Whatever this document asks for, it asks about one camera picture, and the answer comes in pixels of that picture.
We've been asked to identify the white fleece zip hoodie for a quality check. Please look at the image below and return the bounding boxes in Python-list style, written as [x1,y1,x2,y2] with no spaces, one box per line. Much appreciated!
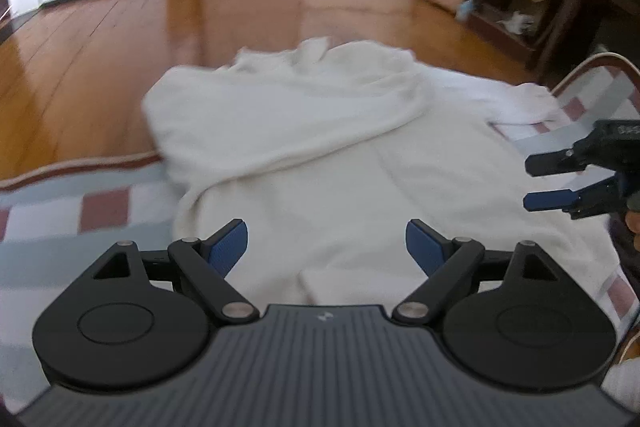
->
[142,39,618,307]

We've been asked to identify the checkered grey pink rug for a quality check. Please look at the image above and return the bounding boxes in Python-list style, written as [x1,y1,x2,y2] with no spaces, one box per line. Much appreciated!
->
[1,53,639,409]

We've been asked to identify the person's right hand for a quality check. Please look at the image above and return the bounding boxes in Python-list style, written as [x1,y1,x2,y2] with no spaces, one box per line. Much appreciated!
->
[625,210,640,251]

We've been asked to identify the white folded garment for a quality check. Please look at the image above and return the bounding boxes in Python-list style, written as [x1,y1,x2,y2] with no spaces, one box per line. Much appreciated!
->
[602,358,640,413]

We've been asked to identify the blue spray bottle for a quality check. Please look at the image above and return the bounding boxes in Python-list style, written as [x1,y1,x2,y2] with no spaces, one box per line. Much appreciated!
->
[456,0,476,23]

